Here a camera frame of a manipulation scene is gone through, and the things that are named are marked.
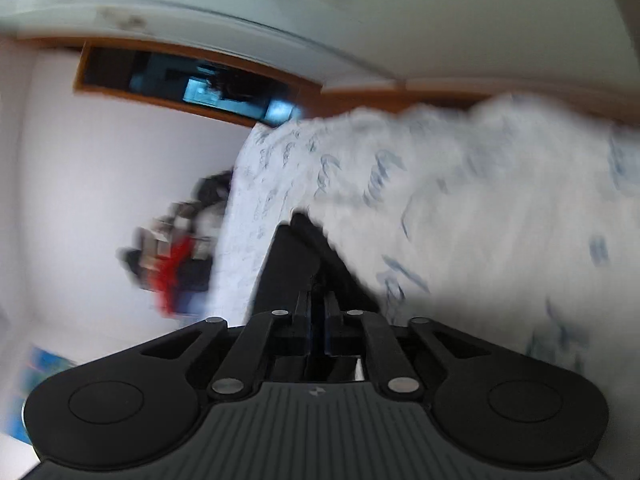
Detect pile of clothes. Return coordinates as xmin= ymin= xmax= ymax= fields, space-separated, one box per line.
xmin=117 ymin=170 xmax=236 ymax=318

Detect white wardrobe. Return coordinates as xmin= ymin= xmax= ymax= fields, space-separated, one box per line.
xmin=0 ymin=0 xmax=640 ymax=88

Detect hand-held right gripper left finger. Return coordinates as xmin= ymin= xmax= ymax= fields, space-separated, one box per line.
xmin=140 ymin=291 xmax=322 ymax=402

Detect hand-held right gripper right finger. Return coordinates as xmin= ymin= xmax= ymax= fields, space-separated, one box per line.
xmin=324 ymin=294 xmax=497 ymax=404

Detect blue blanket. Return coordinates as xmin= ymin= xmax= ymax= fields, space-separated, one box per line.
xmin=10 ymin=342 xmax=76 ymax=443

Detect black pants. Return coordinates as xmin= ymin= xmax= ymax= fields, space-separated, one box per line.
xmin=248 ymin=212 xmax=388 ymax=326

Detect white printed bed sheet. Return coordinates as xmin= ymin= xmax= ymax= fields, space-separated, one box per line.
xmin=210 ymin=92 xmax=640 ymax=386

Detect wooden door frame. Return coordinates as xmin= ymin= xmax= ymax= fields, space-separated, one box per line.
xmin=74 ymin=40 xmax=321 ymax=128

